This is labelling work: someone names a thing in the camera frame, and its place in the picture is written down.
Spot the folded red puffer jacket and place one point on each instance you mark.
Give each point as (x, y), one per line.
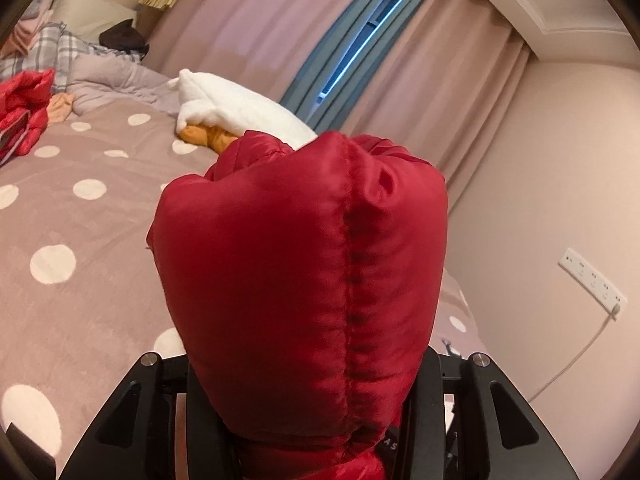
(24, 117)

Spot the grey-blue inner curtain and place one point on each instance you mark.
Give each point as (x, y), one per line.
(334, 76)

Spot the grey folded garment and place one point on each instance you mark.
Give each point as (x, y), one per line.
(37, 5)

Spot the black garment on bed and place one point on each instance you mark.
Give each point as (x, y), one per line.
(124, 37)

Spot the pink folded clothes pile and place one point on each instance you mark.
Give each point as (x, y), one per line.
(25, 31)

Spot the polka dot brown bedspread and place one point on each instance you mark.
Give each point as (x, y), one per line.
(81, 298)

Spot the pink curtain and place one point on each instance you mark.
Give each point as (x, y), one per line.
(437, 79)

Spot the red puffer jacket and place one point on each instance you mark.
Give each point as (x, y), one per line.
(304, 286)
(24, 117)

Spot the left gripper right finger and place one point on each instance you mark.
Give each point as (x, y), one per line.
(464, 419)

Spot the sage green pillow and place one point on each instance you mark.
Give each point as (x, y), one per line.
(87, 19)

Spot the grey lavender quilt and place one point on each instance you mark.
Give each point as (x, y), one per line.
(95, 81)

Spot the plaid grey pillow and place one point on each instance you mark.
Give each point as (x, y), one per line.
(55, 48)

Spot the white wall power strip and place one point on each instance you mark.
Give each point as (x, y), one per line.
(610, 298)

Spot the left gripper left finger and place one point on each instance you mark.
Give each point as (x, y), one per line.
(134, 435)

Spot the white plush goose toy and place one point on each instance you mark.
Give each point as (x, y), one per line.
(214, 111)

